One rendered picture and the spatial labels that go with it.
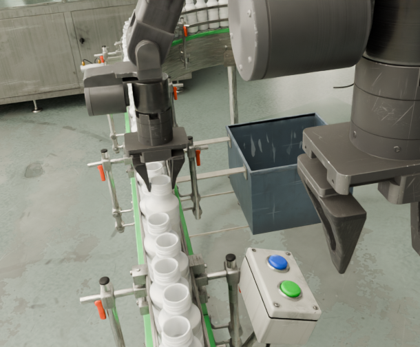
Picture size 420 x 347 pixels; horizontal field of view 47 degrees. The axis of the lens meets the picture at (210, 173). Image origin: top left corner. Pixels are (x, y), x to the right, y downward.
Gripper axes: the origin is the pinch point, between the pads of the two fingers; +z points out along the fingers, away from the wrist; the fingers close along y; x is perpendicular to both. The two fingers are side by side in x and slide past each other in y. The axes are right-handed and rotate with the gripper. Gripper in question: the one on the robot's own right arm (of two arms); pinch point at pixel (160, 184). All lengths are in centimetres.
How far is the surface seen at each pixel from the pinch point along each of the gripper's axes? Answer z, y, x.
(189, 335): 3.3, -0.1, 30.5
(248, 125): 24, -34, -68
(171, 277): 3.4, 0.7, 19.6
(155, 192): 0.2, 1.0, 1.9
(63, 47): 67, 52, -338
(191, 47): 25, -30, -162
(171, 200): 2.4, -1.4, 1.8
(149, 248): 7.0, 3.4, 8.0
